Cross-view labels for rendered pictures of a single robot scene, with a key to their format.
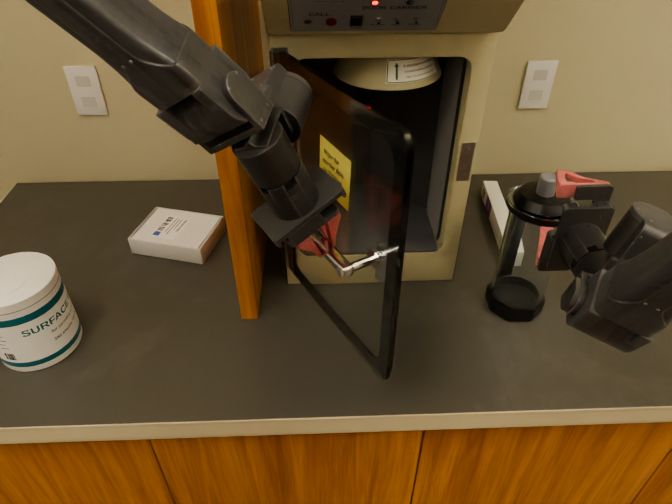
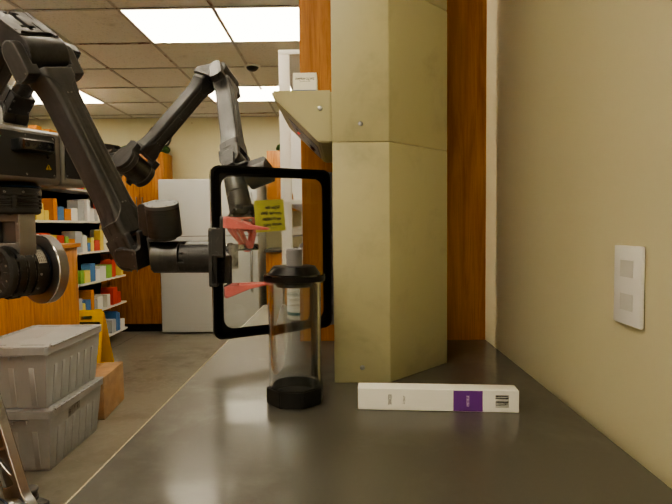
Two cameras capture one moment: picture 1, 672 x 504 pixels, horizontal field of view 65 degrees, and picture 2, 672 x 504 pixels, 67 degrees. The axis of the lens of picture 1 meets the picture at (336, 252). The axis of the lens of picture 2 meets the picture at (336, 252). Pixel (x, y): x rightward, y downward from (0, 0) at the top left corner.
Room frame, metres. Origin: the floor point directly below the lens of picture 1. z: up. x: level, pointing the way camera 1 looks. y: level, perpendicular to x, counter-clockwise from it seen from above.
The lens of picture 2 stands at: (0.82, -1.22, 1.25)
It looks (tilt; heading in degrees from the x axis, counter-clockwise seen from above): 3 degrees down; 93
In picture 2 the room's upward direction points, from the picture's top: 1 degrees counter-clockwise
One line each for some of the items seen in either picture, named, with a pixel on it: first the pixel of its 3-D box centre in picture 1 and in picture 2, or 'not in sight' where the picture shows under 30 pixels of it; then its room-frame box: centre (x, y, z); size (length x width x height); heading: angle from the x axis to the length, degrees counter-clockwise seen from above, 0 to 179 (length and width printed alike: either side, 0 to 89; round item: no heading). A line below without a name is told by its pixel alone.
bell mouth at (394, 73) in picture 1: (387, 53); not in sight; (0.86, -0.08, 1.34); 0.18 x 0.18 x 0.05
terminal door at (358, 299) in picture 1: (333, 221); (274, 251); (0.61, 0.00, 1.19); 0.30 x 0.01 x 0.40; 31
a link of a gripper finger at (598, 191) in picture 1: (571, 196); (242, 236); (0.61, -0.32, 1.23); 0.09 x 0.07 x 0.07; 2
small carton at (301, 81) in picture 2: not in sight; (305, 90); (0.70, -0.11, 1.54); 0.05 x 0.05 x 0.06; 2
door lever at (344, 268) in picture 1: (342, 250); not in sight; (0.53, -0.01, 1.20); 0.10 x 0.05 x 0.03; 31
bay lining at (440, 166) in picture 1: (370, 133); not in sight; (0.88, -0.06, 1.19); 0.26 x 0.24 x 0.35; 92
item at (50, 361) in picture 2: not in sight; (43, 363); (-0.98, 1.53, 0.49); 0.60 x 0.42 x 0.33; 92
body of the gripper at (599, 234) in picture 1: (585, 249); (202, 256); (0.53, -0.33, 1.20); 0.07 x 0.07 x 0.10; 2
